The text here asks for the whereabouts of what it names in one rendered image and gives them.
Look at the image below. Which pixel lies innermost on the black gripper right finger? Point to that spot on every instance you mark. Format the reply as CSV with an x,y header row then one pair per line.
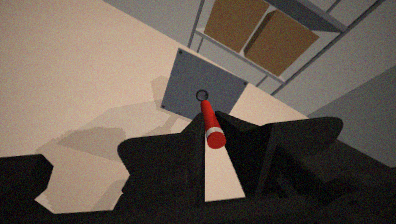
x,y
251,147

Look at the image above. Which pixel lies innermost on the grey sloped panel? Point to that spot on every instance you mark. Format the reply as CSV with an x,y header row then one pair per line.
x,y
193,79

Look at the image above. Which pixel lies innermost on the red peg with white band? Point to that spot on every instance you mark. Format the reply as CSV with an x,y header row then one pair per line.
x,y
214,134

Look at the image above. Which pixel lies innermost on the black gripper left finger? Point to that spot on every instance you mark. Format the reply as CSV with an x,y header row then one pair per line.
x,y
184,148

